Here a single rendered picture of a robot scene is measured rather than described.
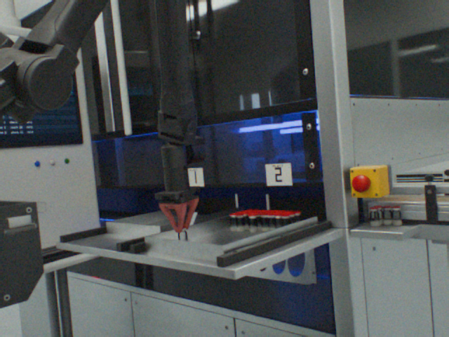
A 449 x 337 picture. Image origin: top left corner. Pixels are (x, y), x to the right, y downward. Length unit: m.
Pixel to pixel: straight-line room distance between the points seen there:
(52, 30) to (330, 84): 0.68
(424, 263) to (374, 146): 0.50
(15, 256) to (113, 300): 1.22
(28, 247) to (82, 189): 1.02
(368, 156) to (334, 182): 0.15
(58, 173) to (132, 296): 0.55
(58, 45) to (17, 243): 0.32
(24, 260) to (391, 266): 0.99
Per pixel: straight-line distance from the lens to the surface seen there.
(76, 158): 1.83
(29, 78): 0.71
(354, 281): 1.23
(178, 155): 1.06
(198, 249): 0.98
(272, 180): 1.28
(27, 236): 0.84
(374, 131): 1.33
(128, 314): 1.96
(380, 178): 1.13
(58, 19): 0.78
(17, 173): 1.70
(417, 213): 1.22
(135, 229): 1.34
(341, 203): 1.18
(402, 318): 1.51
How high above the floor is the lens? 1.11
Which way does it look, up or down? 3 degrees down
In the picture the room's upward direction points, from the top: 5 degrees counter-clockwise
